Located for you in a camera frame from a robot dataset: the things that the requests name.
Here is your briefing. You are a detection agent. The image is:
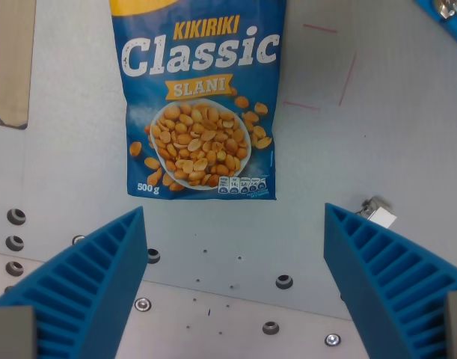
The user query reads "blue plastic part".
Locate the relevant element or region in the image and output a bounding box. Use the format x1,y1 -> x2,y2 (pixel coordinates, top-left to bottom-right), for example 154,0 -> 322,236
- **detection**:
413,0 -> 457,52

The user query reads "blue Kikiriki Classic peanut bag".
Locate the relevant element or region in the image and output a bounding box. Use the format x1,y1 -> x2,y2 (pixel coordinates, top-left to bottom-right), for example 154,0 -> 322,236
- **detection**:
108,0 -> 287,202

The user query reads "light wooden board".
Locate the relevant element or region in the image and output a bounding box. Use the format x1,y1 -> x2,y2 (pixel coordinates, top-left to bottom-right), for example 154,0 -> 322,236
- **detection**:
0,0 -> 37,131

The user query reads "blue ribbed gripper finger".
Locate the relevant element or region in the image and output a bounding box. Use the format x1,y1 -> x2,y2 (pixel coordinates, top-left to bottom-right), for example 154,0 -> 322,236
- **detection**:
322,203 -> 457,359
0,206 -> 149,359

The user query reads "small white metal block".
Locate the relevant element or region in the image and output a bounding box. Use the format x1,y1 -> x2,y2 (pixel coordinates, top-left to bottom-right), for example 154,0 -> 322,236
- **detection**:
357,197 -> 398,230

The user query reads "silver metal clip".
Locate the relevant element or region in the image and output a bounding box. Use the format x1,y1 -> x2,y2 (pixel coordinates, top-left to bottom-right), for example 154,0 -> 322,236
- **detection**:
432,0 -> 457,22

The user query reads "grey metal base plate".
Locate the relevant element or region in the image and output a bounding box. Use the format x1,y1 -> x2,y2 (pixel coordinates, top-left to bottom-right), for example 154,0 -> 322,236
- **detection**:
0,251 -> 364,359

